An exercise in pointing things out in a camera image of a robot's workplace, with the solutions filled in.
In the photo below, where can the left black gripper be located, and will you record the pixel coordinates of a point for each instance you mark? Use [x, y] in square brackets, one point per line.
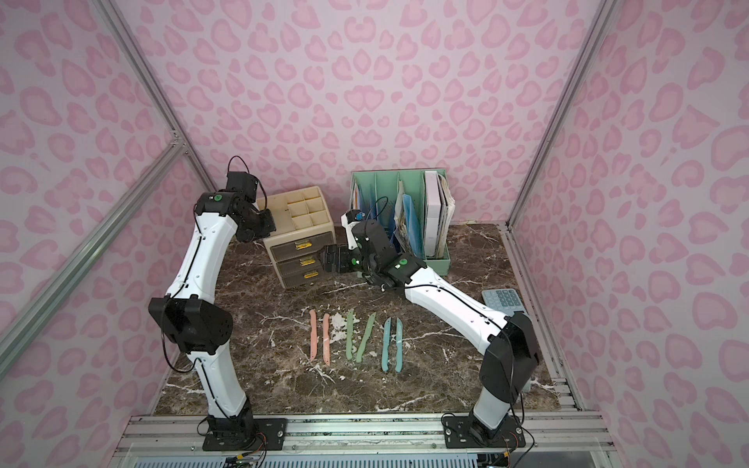
[260, 222]

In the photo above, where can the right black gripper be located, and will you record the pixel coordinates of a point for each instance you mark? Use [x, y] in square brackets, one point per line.
[346, 258]

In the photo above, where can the beige desktop drawer organizer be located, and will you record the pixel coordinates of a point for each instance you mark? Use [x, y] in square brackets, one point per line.
[304, 227]

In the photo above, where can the teal knife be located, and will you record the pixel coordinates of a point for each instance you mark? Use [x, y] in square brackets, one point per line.
[399, 346]
[386, 336]

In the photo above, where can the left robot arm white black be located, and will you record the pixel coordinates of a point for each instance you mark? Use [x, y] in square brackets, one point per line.
[188, 316]

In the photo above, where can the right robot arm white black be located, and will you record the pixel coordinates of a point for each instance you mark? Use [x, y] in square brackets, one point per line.
[506, 340]

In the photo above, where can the green knife left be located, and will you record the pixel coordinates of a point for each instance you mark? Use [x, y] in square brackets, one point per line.
[349, 334]

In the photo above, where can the green knife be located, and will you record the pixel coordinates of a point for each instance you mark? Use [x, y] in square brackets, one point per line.
[365, 338]
[349, 334]

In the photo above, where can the pink knife right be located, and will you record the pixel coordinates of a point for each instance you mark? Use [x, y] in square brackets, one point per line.
[326, 326]

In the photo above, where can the pink knife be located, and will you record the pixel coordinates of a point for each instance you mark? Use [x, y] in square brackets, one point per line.
[326, 326]
[313, 340]

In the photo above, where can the blue folder in rack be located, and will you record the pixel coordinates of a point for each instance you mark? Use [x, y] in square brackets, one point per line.
[413, 227]

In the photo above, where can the pink knife left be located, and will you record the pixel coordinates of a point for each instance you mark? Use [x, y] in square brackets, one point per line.
[313, 340]

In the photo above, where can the green file organizer rack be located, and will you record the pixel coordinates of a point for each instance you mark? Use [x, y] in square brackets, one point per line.
[416, 208]

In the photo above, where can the green knife right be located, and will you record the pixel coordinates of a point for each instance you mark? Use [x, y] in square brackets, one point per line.
[365, 338]

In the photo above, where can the white book in rack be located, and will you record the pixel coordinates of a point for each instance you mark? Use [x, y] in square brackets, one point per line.
[432, 213]

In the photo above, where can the grey blue calculator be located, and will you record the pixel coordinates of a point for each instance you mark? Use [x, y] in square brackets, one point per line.
[506, 301]

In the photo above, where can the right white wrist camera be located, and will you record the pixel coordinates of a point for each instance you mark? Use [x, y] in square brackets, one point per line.
[348, 221]

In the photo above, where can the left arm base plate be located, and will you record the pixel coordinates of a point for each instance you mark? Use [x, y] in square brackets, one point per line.
[240, 435]

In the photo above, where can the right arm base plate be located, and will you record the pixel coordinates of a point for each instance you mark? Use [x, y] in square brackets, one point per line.
[467, 432]

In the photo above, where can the aluminium front rail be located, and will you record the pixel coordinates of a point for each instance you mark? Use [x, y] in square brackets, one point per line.
[557, 439]

